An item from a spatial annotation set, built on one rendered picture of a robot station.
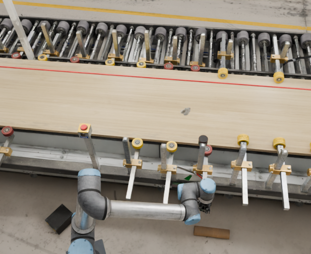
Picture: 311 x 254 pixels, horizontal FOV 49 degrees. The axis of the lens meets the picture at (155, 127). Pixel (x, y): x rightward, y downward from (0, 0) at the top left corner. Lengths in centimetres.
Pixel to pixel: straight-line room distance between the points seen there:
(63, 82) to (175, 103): 97
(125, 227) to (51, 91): 134
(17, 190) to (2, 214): 25
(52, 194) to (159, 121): 138
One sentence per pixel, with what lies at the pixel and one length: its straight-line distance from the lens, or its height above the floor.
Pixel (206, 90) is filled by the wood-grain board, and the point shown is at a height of 90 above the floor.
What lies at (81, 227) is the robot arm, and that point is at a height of 92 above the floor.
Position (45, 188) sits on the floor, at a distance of 349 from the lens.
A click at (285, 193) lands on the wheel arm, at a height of 96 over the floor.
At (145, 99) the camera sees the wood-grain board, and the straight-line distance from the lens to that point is 273.
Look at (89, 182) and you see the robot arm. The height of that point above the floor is 143.
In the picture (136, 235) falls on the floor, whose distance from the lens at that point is 312.
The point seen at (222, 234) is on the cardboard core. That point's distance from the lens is 307.
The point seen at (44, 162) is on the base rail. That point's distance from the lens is 277.
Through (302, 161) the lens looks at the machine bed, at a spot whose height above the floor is 76.
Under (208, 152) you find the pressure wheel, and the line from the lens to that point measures 243.
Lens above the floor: 294
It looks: 53 degrees down
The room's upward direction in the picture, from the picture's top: 3 degrees counter-clockwise
